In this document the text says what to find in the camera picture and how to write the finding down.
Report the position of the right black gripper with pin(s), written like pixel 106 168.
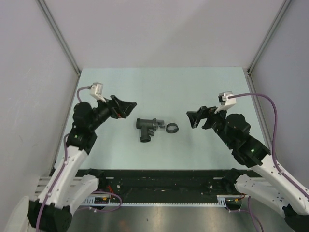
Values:
pixel 203 112

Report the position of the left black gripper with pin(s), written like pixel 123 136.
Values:
pixel 117 110

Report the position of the grey tee pipe fitting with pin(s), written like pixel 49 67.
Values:
pixel 147 128

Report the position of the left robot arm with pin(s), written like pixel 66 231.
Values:
pixel 55 206

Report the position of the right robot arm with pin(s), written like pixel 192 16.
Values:
pixel 281 192

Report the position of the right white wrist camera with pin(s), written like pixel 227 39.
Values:
pixel 226 101

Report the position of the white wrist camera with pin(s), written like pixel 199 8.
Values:
pixel 226 101
pixel 96 92

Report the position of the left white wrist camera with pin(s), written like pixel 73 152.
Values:
pixel 96 92

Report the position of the aluminium side rail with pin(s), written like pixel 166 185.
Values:
pixel 269 133

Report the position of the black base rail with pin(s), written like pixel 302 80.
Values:
pixel 163 186

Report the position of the slotted cable duct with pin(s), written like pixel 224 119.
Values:
pixel 102 201

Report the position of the left aluminium frame post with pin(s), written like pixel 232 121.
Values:
pixel 58 35

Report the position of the aluminium frame post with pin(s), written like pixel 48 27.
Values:
pixel 269 34
pixel 58 35

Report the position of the right aluminium frame post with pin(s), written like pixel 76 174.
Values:
pixel 269 34

